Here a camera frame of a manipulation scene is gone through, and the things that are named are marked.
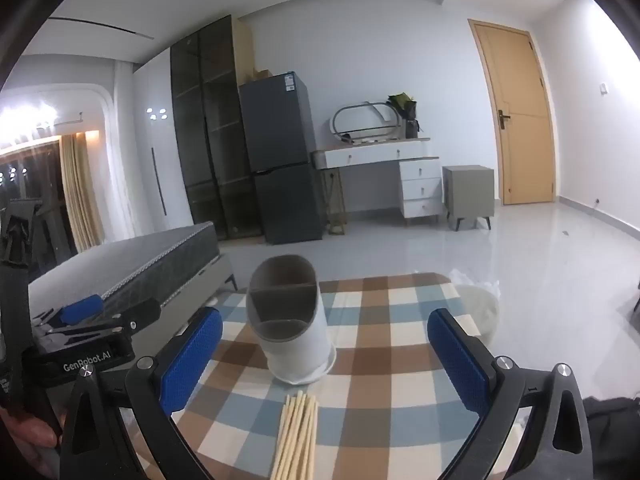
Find plant in dark wrap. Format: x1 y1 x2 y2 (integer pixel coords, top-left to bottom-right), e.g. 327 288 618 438
387 92 420 140

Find wooden door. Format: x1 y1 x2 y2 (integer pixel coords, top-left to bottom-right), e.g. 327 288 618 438
467 18 557 206

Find dark cloth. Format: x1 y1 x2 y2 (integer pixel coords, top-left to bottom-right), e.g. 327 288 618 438
582 396 640 480

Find beige curtain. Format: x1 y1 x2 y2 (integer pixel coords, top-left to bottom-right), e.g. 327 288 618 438
60 130 107 255

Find white utensil holder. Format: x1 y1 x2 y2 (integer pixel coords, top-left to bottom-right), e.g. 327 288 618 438
246 255 337 386

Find dark grey refrigerator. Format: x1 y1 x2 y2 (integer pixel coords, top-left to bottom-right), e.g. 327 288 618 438
238 71 326 246

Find grey bed frame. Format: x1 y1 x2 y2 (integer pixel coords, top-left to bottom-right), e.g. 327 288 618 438
160 252 239 311

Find oval mirror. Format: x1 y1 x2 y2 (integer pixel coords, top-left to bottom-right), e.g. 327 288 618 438
329 101 403 143

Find dark grey mattress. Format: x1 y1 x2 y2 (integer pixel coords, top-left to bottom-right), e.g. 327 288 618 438
27 222 221 323

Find person's left hand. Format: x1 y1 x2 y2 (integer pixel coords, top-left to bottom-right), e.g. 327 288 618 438
0 402 68 466

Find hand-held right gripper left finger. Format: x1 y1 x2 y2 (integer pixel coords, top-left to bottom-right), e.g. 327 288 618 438
59 306 224 480

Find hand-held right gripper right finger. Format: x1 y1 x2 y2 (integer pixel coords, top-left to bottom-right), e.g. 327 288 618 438
426 308 597 480

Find grey nightstand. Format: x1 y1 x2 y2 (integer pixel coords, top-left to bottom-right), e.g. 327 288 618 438
442 165 496 232

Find white wardrobe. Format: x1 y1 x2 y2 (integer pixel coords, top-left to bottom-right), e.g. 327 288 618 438
132 50 196 242

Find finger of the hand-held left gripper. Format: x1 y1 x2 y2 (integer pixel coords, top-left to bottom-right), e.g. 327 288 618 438
32 294 106 333
47 297 163 347

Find dark glass cabinet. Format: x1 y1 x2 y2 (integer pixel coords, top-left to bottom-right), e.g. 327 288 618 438
170 15 264 241

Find plaid tablecloth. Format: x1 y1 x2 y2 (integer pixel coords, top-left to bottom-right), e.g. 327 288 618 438
117 272 506 480

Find white desk with drawers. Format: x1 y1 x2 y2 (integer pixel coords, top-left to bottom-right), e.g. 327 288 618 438
311 137 443 226

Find bundle of wooden chopsticks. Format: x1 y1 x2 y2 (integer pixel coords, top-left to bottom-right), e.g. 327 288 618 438
269 391 320 480

